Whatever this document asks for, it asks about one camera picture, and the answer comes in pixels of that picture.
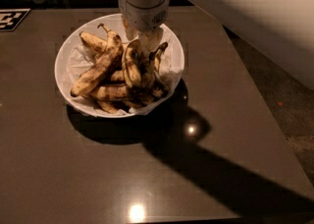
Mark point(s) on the banana with dark stem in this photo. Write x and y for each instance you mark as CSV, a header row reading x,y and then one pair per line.
x,y
150,79

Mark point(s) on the small banana at front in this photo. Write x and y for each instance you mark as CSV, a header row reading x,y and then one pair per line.
x,y
108,106

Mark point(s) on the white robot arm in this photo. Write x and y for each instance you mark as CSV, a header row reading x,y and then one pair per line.
x,y
283,30

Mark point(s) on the long spotted banana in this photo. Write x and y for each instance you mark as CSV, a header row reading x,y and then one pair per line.
x,y
105,64

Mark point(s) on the spotted banana lying low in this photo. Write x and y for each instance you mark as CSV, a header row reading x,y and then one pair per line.
x,y
115,92

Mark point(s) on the banana with sticker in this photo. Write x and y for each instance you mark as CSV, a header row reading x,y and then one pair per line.
x,y
130,64

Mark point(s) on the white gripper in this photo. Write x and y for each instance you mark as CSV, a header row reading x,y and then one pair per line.
x,y
141,17

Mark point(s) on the white paper liner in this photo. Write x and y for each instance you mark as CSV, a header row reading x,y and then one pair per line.
x,y
82,58

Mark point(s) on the short banana at back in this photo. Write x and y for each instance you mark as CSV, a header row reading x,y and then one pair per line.
x,y
93,42

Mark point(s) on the black white marker tag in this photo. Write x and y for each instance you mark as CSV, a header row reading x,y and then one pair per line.
x,y
11,18

